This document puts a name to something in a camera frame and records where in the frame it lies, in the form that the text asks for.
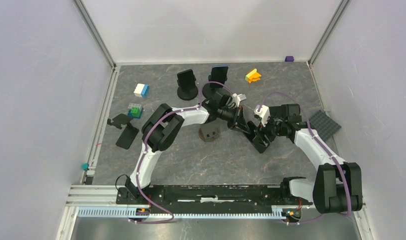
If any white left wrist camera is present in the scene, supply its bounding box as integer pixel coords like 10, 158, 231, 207
231, 93, 246, 107

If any yellow orange toy block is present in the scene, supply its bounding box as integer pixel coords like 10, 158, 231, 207
245, 68, 261, 83

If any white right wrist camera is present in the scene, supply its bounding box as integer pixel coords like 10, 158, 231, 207
254, 105, 270, 127

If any blue edged black phone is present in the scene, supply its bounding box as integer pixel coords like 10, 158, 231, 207
208, 65, 228, 89

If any black folding phone stand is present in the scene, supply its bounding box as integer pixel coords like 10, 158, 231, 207
107, 113, 139, 150

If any purple toy block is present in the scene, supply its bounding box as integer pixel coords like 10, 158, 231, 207
284, 55, 295, 62

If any teal edged black phone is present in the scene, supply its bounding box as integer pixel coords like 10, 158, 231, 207
177, 69, 197, 91

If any teal small clip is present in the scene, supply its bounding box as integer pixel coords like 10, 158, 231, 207
82, 163, 89, 171

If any white blue toy block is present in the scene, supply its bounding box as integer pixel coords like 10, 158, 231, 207
133, 83, 149, 98

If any light blue toothed rail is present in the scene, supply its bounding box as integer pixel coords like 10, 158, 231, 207
77, 205, 291, 220

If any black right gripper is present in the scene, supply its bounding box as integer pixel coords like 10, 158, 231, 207
252, 113, 287, 147

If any aluminium frame rail right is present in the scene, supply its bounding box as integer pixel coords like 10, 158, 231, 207
307, 0, 350, 68

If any black round base phone stand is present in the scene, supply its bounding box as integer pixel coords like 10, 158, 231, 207
202, 83, 223, 99

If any aluminium frame rail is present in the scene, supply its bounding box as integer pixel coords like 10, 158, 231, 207
81, 65, 121, 185
307, 0, 350, 68

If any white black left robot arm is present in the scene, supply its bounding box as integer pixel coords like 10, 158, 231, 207
125, 91, 246, 204

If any grey lego baseplate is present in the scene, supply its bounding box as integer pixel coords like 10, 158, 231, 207
309, 110, 341, 142

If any grey stand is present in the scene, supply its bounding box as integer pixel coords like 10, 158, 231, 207
198, 121, 219, 142

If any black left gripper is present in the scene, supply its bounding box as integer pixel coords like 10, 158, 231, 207
217, 105, 250, 135

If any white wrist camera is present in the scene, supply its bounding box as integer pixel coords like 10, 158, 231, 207
254, 105, 270, 127
231, 93, 246, 107

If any green blue toy block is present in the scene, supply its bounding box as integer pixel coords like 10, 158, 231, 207
127, 103, 143, 119

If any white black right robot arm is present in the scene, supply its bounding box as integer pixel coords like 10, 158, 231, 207
254, 103, 363, 214

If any aluminium frame rail left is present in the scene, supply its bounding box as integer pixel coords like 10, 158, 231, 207
81, 65, 121, 185

